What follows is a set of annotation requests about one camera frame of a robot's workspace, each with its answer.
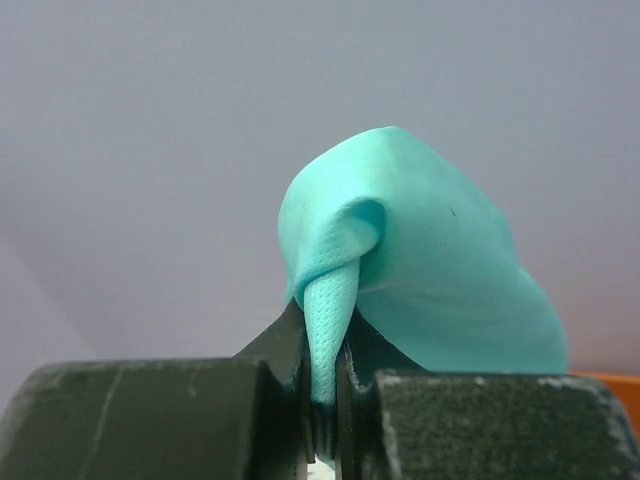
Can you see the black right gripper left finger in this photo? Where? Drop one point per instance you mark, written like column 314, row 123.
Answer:
column 243, row 417

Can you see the orange plastic basket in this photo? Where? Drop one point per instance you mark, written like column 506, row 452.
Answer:
column 626, row 387

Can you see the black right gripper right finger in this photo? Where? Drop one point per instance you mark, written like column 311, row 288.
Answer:
column 396, row 420

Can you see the mint green t-shirt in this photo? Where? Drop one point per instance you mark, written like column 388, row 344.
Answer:
column 382, row 225

